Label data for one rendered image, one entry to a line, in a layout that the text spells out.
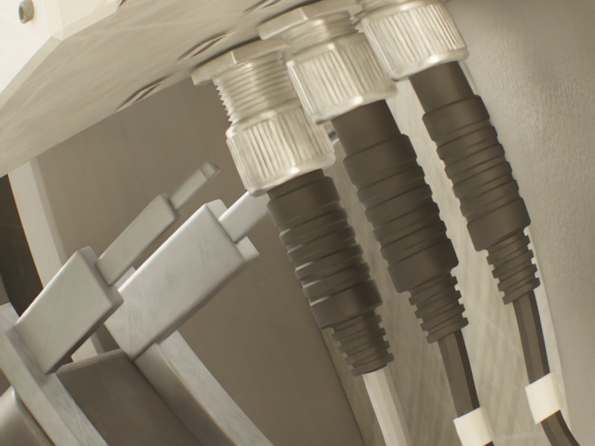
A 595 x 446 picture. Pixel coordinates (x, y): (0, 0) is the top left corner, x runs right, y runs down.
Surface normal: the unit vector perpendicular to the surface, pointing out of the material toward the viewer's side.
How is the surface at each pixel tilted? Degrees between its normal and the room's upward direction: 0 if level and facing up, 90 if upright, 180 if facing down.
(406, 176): 43
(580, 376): 90
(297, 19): 68
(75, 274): 62
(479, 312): 90
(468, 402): 51
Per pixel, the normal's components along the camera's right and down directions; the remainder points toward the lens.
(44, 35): -0.86, 0.35
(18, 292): 0.34, -0.12
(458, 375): -0.01, 0.05
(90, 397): 0.67, -0.59
